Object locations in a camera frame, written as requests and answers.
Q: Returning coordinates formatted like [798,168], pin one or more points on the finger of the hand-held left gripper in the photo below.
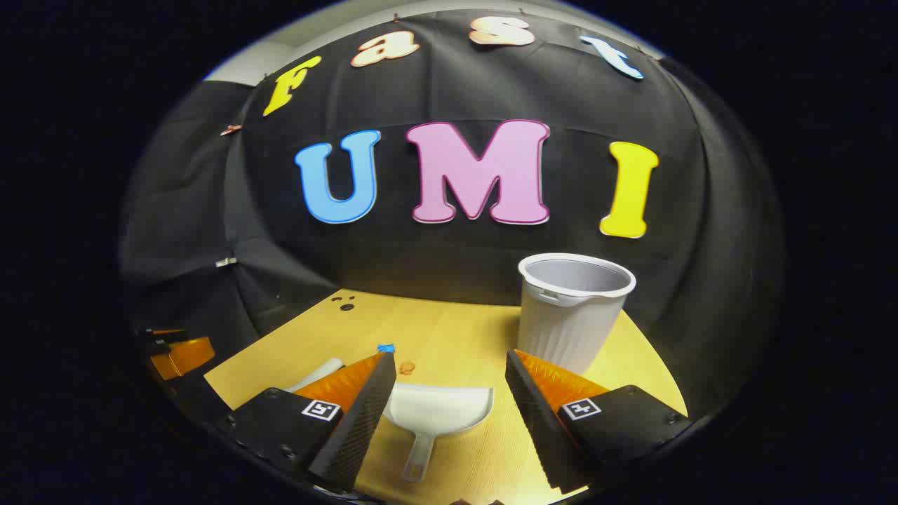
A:
[186,354]

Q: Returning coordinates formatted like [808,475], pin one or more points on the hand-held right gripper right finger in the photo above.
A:
[537,421]

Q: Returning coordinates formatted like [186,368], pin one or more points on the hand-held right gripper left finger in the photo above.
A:
[365,414]

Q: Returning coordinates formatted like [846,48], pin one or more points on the small white broom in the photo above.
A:
[319,372]

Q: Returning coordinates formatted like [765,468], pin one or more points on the orange paper trash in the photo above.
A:
[407,367]

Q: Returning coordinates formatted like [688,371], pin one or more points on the white plastic dustpan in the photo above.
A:
[435,410]

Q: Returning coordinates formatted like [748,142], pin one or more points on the white ribbed garbage bin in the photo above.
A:
[572,330]

